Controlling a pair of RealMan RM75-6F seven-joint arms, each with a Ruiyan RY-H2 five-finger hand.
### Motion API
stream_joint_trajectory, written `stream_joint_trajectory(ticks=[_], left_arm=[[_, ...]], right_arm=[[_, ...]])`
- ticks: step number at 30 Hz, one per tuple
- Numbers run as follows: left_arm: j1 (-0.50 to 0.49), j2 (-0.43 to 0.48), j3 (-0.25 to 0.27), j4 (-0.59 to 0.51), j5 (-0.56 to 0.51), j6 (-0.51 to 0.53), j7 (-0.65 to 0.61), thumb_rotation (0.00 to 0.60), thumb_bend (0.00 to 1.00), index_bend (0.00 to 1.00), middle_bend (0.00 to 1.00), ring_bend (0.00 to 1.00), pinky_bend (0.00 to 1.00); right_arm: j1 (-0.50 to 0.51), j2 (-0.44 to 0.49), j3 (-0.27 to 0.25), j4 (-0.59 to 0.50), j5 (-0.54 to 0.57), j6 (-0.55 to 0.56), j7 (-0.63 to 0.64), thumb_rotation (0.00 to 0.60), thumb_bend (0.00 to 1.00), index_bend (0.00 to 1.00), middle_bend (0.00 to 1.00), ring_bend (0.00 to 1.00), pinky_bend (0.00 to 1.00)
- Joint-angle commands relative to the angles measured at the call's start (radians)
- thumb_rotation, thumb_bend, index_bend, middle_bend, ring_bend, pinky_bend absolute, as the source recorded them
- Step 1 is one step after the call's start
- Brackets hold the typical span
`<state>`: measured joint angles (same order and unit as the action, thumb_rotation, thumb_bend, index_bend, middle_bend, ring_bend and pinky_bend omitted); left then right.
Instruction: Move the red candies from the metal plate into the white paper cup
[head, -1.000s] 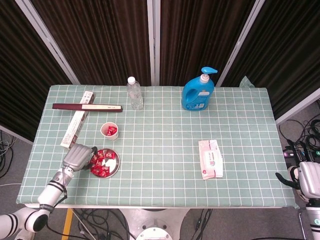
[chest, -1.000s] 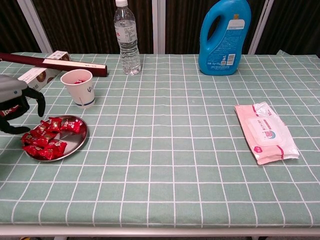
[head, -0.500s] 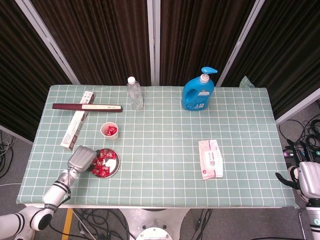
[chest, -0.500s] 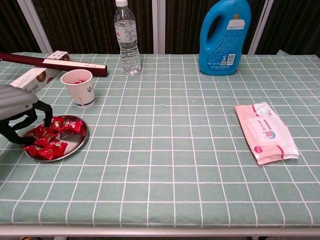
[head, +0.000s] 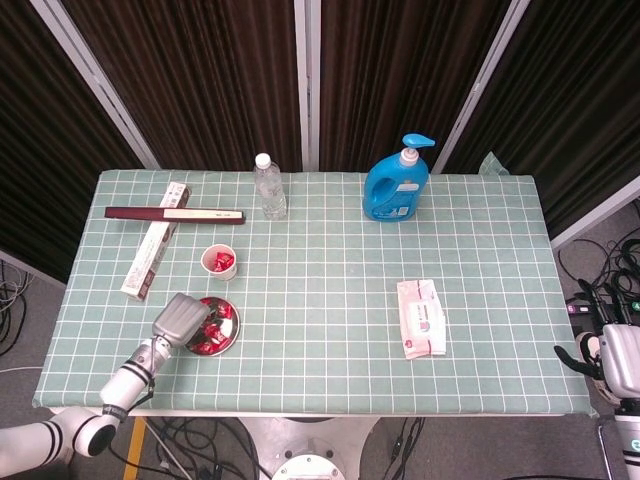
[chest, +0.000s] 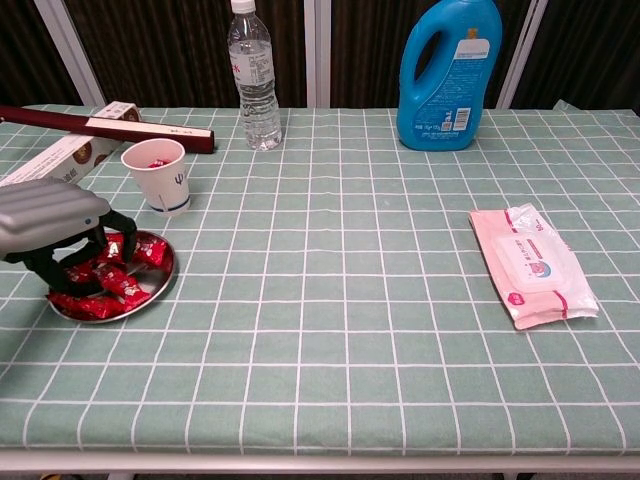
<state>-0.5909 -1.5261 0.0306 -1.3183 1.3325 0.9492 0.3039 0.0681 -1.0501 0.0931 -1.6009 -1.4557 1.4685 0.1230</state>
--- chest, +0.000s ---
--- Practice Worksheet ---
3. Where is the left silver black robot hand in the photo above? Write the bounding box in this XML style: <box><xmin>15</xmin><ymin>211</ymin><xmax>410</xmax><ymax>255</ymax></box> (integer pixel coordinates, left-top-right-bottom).
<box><xmin>0</xmin><ymin>177</ymin><xmax>139</xmax><ymax>296</ymax></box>

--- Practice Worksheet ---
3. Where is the white paper cup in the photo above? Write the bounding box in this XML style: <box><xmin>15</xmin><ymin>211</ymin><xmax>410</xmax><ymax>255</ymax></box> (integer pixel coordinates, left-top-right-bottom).
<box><xmin>120</xmin><ymin>138</ymin><xmax>192</xmax><ymax>217</ymax></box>

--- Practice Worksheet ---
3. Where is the long white red box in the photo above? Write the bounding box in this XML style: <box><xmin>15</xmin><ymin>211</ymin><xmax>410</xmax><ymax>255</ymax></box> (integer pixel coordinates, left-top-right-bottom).
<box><xmin>0</xmin><ymin>100</ymin><xmax>144</xmax><ymax>189</ymax></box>

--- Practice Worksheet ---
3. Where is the long maroon box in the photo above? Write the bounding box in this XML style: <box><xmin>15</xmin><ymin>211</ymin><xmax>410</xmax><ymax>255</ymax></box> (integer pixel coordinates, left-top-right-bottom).
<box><xmin>0</xmin><ymin>104</ymin><xmax>217</xmax><ymax>155</ymax></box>

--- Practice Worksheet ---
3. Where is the round metal plate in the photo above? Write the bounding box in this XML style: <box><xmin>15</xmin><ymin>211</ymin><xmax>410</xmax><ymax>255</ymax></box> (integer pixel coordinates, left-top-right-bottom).
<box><xmin>47</xmin><ymin>229</ymin><xmax>179</xmax><ymax>325</ymax></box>

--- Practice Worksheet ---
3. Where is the dark brown partition panel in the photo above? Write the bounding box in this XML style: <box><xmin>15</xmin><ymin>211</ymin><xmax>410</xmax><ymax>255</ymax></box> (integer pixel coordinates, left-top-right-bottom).
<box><xmin>34</xmin><ymin>0</ymin><xmax>321</xmax><ymax>109</ymax></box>
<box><xmin>304</xmin><ymin>0</ymin><xmax>549</xmax><ymax>109</ymax></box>
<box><xmin>497</xmin><ymin>0</ymin><xmax>640</xmax><ymax>111</ymax></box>
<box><xmin>0</xmin><ymin>0</ymin><xmax>106</xmax><ymax>107</ymax></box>

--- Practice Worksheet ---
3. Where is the clear plastic water bottle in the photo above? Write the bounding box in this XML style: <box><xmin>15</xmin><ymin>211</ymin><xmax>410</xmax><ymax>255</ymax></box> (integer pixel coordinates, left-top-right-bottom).
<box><xmin>227</xmin><ymin>0</ymin><xmax>284</xmax><ymax>152</ymax></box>

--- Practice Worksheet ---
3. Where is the green checked tablecloth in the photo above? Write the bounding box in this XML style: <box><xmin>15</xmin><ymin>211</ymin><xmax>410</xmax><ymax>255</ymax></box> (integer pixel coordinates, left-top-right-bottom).
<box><xmin>0</xmin><ymin>99</ymin><xmax>640</xmax><ymax>457</ymax></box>

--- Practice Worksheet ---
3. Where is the blue detergent pump bottle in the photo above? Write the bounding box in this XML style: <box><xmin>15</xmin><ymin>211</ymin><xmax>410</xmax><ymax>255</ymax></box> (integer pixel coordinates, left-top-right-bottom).
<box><xmin>396</xmin><ymin>0</ymin><xmax>504</xmax><ymax>151</ymax></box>

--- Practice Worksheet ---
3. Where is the pink wet wipes pack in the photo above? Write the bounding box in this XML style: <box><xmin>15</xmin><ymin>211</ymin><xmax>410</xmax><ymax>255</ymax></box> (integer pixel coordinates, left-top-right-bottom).
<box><xmin>468</xmin><ymin>202</ymin><xmax>600</xmax><ymax>331</ymax></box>

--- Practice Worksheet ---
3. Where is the silver table frame edge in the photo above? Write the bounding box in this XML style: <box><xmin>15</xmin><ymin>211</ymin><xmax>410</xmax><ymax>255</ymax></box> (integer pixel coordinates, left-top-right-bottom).
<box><xmin>0</xmin><ymin>448</ymin><xmax>640</xmax><ymax>480</ymax></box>

